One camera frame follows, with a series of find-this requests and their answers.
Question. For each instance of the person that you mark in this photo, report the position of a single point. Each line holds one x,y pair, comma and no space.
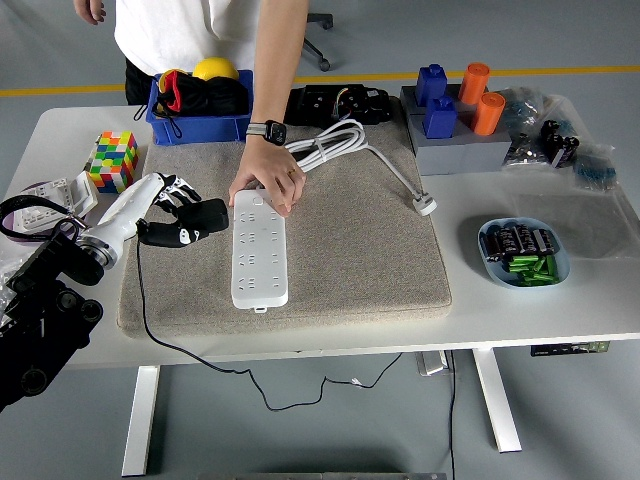
175,30

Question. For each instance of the person's right hand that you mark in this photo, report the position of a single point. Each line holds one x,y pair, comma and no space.
90,10

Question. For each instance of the person's left hand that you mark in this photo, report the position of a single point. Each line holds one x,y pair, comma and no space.
265,165

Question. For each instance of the blue plastic bin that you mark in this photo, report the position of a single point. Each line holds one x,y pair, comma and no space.
200,130

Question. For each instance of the black office chair base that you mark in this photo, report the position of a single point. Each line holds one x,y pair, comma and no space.
317,52

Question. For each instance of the colourful puzzle cube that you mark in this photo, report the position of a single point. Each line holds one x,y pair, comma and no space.
112,160

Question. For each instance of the empty clear plastic bag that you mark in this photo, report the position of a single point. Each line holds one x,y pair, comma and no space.
575,225

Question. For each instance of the blue block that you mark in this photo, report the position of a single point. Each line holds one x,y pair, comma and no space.
430,85
440,120

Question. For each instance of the grey block base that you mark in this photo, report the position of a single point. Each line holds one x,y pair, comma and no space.
450,155

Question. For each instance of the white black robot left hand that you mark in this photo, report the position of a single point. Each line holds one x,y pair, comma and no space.
125,210

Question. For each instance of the orange cylinder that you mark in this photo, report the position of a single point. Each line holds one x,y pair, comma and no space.
489,115
472,82

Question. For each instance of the clear bag of black capacitors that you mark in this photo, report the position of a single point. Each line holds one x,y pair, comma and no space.
560,142

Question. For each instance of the grey-brown mat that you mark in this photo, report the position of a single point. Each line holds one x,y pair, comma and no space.
350,250

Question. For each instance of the person's left forearm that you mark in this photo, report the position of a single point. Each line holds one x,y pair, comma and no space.
272,75

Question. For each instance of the silver box under table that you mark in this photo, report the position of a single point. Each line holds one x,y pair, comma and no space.
431,363

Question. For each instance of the black table control panel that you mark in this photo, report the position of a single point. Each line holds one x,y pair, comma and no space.
570,349

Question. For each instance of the clear bag of blue components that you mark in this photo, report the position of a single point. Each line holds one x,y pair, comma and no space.
522,107
595,170

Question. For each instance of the black wristwatch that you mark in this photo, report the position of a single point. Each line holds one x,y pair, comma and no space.
274,131

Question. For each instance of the light blue dish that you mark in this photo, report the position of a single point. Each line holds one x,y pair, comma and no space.
495,275

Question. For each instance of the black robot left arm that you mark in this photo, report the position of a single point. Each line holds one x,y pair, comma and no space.
45,320

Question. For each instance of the pile of black capacitors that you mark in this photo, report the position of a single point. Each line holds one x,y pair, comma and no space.
515,240

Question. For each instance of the clear bag of small dark parts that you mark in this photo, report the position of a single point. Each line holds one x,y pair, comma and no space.
525,152

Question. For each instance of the purple tray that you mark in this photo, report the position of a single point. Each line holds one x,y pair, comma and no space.
22,240

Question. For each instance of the pile of green batteries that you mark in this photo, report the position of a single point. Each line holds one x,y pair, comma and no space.
532,272

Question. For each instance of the yellow ball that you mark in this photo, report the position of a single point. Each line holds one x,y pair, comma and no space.
215,67

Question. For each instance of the white table leg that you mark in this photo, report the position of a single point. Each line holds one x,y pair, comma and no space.
140,420
497,400

